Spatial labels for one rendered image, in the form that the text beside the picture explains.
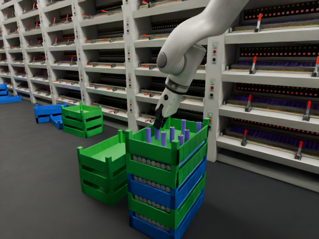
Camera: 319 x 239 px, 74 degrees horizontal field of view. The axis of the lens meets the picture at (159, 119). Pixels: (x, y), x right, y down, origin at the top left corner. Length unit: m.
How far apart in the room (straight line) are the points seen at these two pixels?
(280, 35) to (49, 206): 1.30
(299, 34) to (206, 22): 0.60
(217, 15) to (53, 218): 0.96
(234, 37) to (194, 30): 0.63
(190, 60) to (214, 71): 0.59
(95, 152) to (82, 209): 0.27
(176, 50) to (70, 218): 0.78
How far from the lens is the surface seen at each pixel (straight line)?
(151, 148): 0.68
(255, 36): 1.20
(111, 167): 0.94
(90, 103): 2.28
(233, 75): 1.23
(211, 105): 1.30
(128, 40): 1.69
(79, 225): 0.98
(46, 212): 1.10
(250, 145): 1.31
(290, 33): 1.17
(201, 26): 0.64
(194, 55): 0.69
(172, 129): 0.79
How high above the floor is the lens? 0.64
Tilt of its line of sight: 16 degrees down
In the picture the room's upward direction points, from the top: straight up
